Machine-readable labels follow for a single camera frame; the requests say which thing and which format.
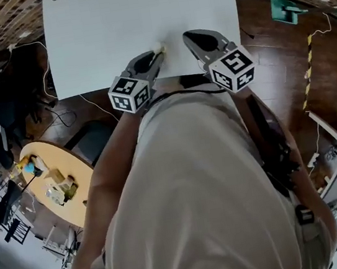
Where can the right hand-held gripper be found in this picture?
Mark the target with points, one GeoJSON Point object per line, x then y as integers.
{"type": "Point", "coordinates": [234, 69]}

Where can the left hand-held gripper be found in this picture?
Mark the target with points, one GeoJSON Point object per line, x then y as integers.
{"type": "Point", "coordinates": [128, 94]}

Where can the person's left forearm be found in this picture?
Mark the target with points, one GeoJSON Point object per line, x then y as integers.
{"type": "Point", "coordinates": [116, 144]}

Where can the person's right forearm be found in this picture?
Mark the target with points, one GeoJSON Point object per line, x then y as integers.
{"type": "Point", "coordinates": [244, 94]}

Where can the white rectangular table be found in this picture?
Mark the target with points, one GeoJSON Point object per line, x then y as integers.
{"type": "Point", "coordinates": [138, 16]}

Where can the green dustpan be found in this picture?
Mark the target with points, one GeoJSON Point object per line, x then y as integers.
{"type": "Point", "coordinates": [278, 7]}

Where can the dark grey chair seat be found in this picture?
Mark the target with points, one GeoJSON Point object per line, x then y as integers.
{"type": "Point", "coordinates": [94, 138]}

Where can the yellow black hazard tape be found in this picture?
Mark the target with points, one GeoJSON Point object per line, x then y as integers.
{"type": "Point", "coordinates": [307, 72]}

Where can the round wooden table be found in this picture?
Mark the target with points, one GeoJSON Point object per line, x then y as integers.
{"type": "Point", "coordinates": [72, 164]}

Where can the person's white shirt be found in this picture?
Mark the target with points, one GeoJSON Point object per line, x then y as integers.
{"type": "Point", "coordinates": [195, 189]}

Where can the grey back office chair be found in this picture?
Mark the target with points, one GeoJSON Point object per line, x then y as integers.
{"type": "Point", "coordinates": [9, 117]}

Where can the dark glass bottle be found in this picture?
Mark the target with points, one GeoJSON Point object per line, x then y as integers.
{"type": "Point", "coordinates": [70, 192]}

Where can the blue and yellow toy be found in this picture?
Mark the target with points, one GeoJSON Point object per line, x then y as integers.
{"type": "Point", "coordinates": [25, 161]}

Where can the blue cloth item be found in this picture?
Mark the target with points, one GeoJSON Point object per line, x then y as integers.
{"type": "Point", "coordinates": [30, 168]}

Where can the small white fan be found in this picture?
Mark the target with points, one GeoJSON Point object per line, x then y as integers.
{"type": "Point", "coordinates": [53, 195]}

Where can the black desk lamp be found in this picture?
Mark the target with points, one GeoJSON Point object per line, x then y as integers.
{"type": "Point", "coordinates": [6, 205]}

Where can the black slatted chair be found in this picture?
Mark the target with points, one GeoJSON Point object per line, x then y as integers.
{"type": "Point", "coordinates": [18, 231]}

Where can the white wall plug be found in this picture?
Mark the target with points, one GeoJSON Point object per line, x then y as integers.
{"type": "Point", "coordinates": [12, 47]}

